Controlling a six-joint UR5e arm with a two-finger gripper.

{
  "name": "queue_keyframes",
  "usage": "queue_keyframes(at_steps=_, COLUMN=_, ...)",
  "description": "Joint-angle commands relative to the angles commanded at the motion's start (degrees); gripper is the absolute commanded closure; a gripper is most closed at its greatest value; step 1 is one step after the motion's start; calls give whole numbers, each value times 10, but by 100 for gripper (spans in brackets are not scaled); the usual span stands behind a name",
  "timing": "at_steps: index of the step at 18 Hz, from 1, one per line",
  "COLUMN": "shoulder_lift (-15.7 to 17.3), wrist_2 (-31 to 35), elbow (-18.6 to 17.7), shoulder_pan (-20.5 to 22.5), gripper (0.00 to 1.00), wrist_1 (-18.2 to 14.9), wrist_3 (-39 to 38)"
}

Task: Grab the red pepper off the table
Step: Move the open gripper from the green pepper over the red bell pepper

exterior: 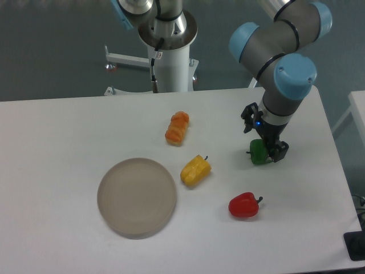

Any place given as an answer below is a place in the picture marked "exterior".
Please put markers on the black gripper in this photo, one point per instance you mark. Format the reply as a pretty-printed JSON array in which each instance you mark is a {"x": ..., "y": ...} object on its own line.
[{"x": 269, "y": 133}]

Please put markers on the red bell pepper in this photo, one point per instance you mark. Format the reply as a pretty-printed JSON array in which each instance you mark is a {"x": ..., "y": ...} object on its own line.
[{"x": 244, "y": 205}]

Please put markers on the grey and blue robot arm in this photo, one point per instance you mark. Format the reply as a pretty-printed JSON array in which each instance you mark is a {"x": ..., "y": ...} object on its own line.
[{"x": 270, "y": 55}]

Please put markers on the green bell pepper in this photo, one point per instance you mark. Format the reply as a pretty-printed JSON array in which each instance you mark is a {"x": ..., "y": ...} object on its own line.
[{"x": 258, "y": 152}]

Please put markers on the yellow bell pepper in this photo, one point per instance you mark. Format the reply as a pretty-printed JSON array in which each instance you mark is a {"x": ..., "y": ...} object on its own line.
[{"x": 195, "y": 171}]

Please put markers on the orange bell pepper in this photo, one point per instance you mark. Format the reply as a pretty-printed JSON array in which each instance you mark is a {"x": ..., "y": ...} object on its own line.
[{"x": 175, "y": 133}]

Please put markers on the black device at table edge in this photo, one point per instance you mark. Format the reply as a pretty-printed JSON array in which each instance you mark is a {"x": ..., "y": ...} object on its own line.
[{"x": 355, "y": 245}]

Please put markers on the round beige plate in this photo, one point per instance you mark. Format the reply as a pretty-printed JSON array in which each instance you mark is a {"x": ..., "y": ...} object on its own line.
[{"x": 137, "y": 197}]

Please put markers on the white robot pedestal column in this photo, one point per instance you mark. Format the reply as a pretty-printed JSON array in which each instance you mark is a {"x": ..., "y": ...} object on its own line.
[{"x": 168, "y": 46}]

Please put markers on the white pedestal base frame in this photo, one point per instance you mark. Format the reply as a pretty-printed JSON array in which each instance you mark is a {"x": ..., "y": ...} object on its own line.
[{"x": 125, "y": 61}]

